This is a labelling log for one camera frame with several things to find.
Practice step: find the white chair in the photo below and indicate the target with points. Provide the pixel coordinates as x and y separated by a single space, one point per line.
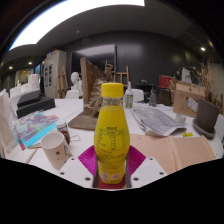
71 94
138 95

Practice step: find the white cabinet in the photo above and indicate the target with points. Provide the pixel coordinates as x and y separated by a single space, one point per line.
51 73

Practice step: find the clear spray bottle green label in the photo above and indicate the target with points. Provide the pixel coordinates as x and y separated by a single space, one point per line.
128 98

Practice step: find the printed newspaper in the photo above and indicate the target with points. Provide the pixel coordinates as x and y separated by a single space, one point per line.
155 120

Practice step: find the wooden easel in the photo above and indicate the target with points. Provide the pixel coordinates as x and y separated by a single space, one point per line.
121 75
62 83

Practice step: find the black wall screen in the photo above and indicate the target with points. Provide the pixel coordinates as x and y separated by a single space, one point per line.
96 56

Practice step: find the purple printed painting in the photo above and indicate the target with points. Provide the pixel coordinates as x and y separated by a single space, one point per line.
35 126

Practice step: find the grey plant saucer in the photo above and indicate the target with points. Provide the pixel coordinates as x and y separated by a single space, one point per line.
200 130

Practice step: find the yellow marker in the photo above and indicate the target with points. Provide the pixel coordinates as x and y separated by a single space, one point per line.
187 134

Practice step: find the clear glass bottle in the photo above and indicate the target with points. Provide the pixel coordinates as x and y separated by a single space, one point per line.
152 98

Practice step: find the white paper bag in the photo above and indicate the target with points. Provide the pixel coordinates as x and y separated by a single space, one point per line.
6 126

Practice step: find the long ceiling light strip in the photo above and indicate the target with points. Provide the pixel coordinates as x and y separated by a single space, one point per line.
66 20

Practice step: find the yellow drink bottle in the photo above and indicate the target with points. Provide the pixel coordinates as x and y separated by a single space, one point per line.
111 140

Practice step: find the red box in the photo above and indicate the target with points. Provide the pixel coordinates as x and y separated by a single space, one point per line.
165 81

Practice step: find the small lidded jar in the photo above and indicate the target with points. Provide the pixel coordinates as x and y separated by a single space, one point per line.
62 128

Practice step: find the white plaster sculpture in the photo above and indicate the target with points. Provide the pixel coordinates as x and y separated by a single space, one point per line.
186 76

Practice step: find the black flat box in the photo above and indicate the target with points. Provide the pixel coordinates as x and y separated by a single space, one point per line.
36 107
29 97

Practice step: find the brown cardboard box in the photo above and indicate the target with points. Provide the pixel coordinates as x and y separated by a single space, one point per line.
186 96

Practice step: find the white dotted paper cup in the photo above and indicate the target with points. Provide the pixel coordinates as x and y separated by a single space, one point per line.
55 150

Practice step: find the light plywood board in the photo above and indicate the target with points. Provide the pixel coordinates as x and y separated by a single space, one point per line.
153 150
196 150

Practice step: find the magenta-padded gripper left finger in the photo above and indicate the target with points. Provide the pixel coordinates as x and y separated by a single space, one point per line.
75 171

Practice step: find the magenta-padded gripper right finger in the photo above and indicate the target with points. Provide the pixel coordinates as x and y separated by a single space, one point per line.
148 170

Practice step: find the small grey cup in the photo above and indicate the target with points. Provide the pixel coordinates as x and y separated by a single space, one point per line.
180 118

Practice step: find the white plaster bust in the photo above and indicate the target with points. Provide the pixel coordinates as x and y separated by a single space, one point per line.
76 81

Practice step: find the round ceiling spotlight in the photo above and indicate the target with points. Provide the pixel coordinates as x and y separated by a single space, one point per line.
202 49

